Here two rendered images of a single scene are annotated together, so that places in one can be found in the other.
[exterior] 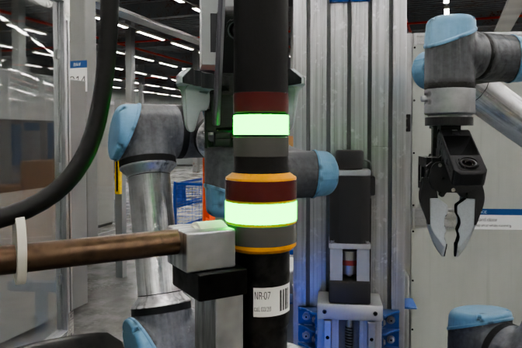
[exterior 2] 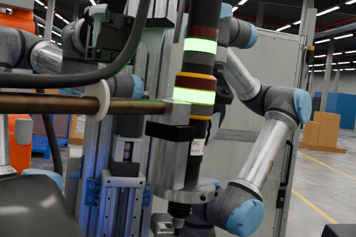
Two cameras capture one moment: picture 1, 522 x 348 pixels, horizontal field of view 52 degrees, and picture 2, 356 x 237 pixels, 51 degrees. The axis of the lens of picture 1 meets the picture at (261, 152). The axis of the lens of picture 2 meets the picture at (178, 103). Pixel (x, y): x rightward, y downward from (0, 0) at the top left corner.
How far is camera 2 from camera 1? 0.18 m
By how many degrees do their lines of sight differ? 24
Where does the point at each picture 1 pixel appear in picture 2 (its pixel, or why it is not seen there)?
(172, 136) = (12, 51)
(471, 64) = (228, 34)
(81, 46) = not seen: outside the picture
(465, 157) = (222, 87)
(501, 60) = (241, 34)
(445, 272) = not seen: hidden behind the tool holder
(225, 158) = (80, 70)
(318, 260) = (104, 148)
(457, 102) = (219, 55)
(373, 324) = (139, 189)
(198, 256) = (176, 116)
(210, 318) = (171, 153)
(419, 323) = not seen: hidden behind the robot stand
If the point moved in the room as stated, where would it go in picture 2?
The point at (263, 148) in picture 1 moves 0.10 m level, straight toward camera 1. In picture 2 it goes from (207, 60) to (268, 58)
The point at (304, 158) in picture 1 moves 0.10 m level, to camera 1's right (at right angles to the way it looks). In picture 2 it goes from (125, 78) to (165, 82)
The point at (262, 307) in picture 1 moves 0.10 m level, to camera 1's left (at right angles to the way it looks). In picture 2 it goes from (195, 149) to (97, 145)
